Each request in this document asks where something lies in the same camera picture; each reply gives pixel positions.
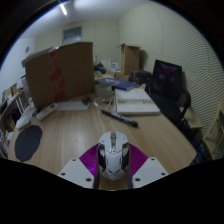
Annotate shelf unit with books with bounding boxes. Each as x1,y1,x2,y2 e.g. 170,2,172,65
0,83,34,159

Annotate ceiling tube light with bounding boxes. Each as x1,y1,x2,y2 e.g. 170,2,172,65
58,2,69,16

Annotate dark bag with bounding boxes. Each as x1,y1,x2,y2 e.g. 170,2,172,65
129,68,153,86

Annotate black marker pen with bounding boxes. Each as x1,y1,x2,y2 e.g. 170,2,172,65
100,109,139,128

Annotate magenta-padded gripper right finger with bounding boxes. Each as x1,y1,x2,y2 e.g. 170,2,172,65
125,143,169,189

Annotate white remote control with buttons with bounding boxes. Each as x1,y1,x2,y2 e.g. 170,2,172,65
35,102,59,122

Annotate white paper sheet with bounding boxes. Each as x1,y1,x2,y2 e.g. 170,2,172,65
56,100,90,111

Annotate dark scalloped mouse pad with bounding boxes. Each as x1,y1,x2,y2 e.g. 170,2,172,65
13,124,44,163

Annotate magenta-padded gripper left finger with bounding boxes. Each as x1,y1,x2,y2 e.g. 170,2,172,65
57,143,101,190

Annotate window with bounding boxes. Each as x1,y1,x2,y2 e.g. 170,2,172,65
62,25,83,46

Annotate white open book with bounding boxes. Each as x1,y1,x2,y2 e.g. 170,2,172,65
113,88,162,117

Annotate large brown cardboard box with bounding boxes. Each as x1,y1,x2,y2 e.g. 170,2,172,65
24,41,96,110

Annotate tall brown cardboard box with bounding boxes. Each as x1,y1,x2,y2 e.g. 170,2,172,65
117,43,141,77

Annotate blue book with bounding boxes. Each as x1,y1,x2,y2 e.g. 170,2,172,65
94,78,140,92

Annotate white round container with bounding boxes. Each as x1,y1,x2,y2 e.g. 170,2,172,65
94,83,116,98

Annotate flat white oblong remote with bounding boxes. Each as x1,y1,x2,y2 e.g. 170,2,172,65
14,114,32,130

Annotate light wooden chair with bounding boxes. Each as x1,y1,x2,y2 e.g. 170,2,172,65
191,101,224,161

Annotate white computer mouse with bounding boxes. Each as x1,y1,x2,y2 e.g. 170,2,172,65
97,130,131,182

